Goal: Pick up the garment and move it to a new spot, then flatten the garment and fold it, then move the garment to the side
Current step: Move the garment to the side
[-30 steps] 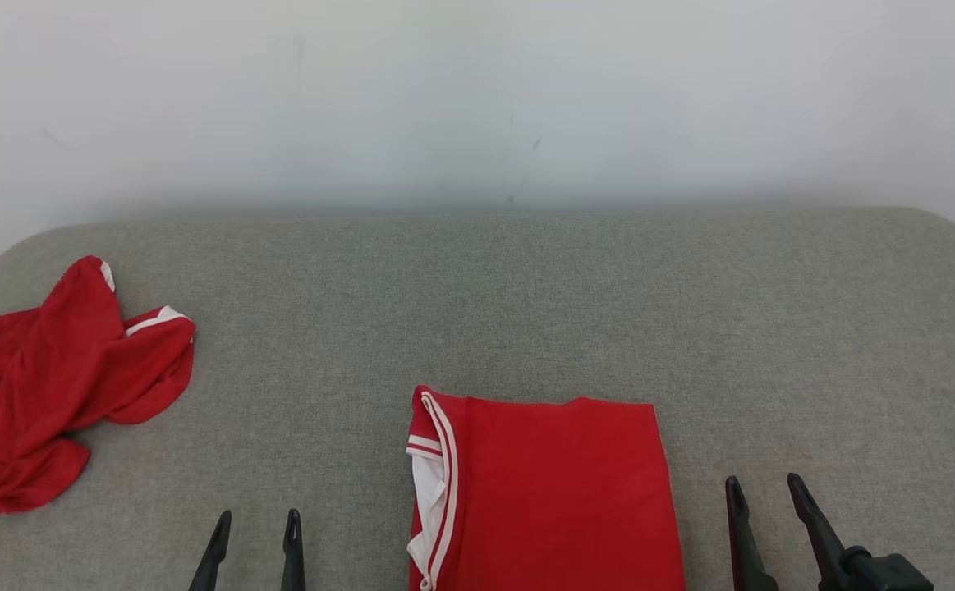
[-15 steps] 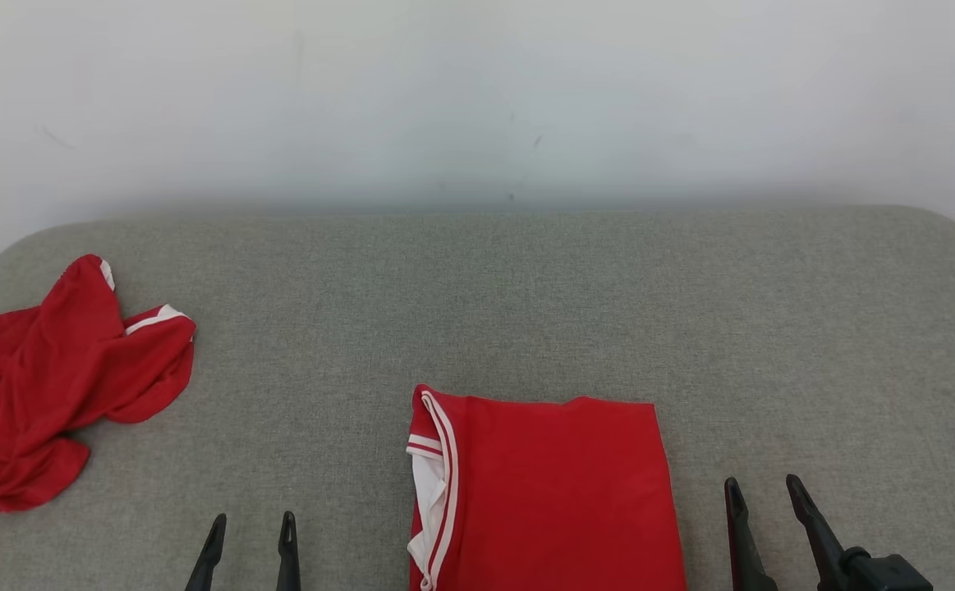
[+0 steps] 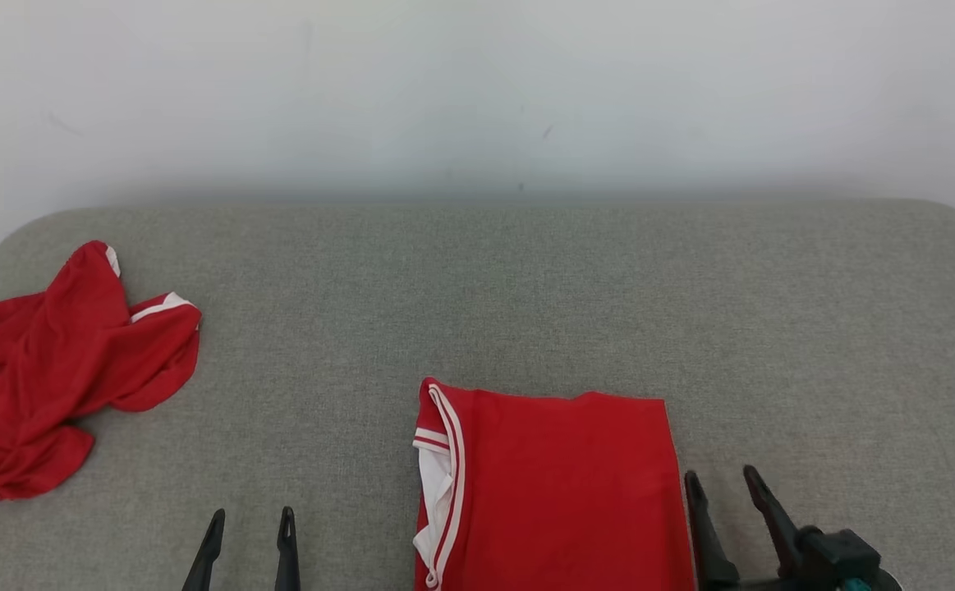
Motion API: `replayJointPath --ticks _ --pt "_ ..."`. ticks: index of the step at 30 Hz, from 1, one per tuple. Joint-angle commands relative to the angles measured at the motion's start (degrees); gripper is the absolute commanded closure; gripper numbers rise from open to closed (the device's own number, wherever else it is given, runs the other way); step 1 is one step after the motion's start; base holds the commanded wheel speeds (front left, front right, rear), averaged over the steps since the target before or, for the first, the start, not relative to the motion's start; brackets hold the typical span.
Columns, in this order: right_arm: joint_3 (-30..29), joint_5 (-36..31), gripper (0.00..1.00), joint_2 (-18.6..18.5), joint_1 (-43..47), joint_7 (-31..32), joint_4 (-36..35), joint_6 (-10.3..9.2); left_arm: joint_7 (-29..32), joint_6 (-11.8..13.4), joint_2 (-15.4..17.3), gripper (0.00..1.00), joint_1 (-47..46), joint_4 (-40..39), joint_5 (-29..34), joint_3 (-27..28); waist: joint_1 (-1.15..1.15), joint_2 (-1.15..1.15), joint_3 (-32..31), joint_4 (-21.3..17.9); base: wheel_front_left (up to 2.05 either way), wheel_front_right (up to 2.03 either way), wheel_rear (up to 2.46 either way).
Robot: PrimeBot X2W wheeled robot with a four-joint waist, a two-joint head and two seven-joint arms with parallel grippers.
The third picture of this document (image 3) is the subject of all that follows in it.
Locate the red jersey with lettering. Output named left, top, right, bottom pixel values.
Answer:
left=412, top=378, right=697, bottom=591

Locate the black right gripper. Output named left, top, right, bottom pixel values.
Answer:
left=684, top=465, right=806, bottom=591

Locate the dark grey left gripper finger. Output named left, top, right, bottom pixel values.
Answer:
left=274, top=506, right=301, bottom=591
left=181, top=509, right=226, bottom=591

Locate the red white shirt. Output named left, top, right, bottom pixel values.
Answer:
left=0, top=241, right=201, bottom=512

